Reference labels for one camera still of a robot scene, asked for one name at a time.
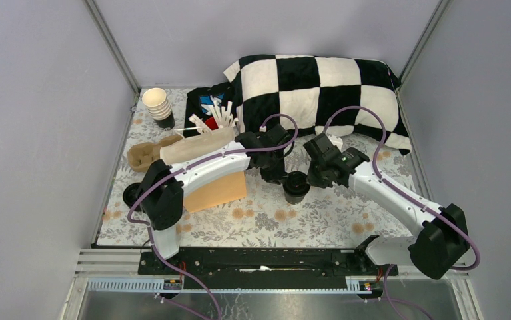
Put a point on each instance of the right aluminium frame post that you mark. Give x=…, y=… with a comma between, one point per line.
x=437, y=15

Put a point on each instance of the aluminium frame post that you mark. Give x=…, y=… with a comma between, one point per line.
x=437, y=15
x=112, y=45

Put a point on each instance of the white brown paper bag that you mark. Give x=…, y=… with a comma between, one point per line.
x=211, y=178

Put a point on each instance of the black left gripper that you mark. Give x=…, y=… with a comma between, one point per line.
x=278, y=176

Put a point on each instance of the black blue printed cloth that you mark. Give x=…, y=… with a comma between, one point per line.
x=200, y=100

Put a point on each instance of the single black paper cup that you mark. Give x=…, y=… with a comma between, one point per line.
x=295, y=193

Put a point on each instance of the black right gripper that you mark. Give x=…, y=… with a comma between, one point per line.
x=316, y=182

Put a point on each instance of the black white checkered blanket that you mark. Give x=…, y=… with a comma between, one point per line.
x=339, y=95

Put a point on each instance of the stack of paper cups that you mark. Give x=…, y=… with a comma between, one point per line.
x=159, y=108

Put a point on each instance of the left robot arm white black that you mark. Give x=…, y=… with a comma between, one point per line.
x=162, y=191

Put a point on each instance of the black plastic cup lid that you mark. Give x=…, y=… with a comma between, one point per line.
x=296, y=178

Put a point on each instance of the floral patterned table mat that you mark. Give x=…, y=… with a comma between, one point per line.
x=333, y=217

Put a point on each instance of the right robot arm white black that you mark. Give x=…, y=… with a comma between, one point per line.
x=438, y=234

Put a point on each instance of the left aluminium frame post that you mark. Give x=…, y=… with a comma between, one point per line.
x=112, y=45

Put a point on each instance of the red cup holder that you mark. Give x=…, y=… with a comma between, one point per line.
x=211, y=123

